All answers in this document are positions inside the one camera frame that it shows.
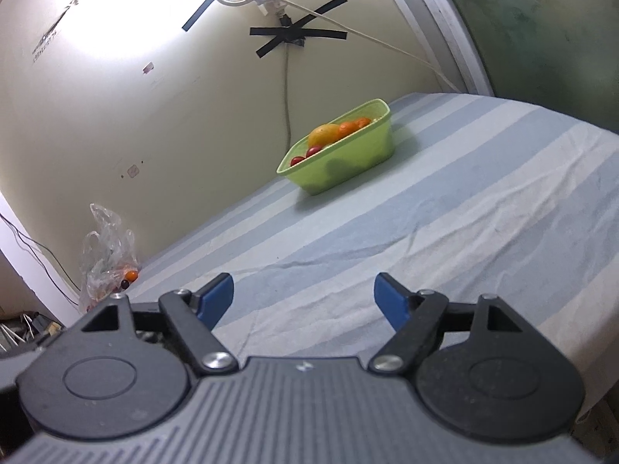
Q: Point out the printed wall label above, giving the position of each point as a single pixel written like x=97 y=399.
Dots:
x=46 y=41

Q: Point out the yellow grapefruit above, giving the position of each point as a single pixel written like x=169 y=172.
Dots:
x=323 y=134

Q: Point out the black tape cross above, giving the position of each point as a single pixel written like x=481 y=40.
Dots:
x=295 y=34

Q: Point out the striped bed sheet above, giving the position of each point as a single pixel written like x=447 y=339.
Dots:
x=435 y=212

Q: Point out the red tomato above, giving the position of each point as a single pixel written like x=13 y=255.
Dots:
x=313 y=151
x=297 y=160

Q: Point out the patterned window glass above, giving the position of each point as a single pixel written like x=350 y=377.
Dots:
x=532 y=34

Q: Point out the small orange tomato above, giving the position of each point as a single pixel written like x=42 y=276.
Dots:
x=131 y=275

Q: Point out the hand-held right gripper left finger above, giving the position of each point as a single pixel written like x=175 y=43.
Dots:
x=215 y=299

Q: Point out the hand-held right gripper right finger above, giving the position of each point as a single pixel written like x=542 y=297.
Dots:
x=391 y=299

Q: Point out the clear plastic bag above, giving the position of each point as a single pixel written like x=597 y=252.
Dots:
x=104 y=256

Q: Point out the square wall sticker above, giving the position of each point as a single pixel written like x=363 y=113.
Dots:
x=133 y=171

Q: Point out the black tape strip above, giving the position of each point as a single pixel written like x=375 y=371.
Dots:
x=198 y=13

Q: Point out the dark cluttered shelf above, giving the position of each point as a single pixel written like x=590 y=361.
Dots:
x=24 y=331

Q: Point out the white window frame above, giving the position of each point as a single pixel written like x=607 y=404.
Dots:
x=445 y=5

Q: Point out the orange mandarin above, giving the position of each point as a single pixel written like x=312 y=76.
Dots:
x=362 y=122
x=346 y=130

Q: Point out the green plastic basket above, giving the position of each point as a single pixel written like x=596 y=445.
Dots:
x=348 y=164

